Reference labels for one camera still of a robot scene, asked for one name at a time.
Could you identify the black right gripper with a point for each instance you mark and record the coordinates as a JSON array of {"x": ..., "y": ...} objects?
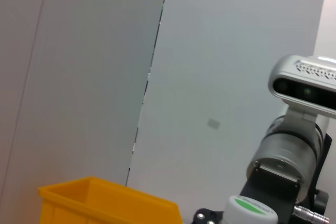
[{"x": 270, "y": 184}]

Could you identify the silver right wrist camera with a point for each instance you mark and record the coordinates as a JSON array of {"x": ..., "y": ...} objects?
[{"x": 302, "y": 90}]

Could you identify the clear green-label water bottle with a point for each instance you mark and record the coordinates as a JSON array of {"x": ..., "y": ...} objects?
[{"x": 249, "y": 211}]

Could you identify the yellow plastic storage bin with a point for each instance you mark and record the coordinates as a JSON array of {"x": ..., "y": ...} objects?
[{"x": 92, "y": 208}]

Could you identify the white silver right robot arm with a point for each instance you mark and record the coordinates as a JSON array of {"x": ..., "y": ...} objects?
[{"x": 286, "y": 145}]

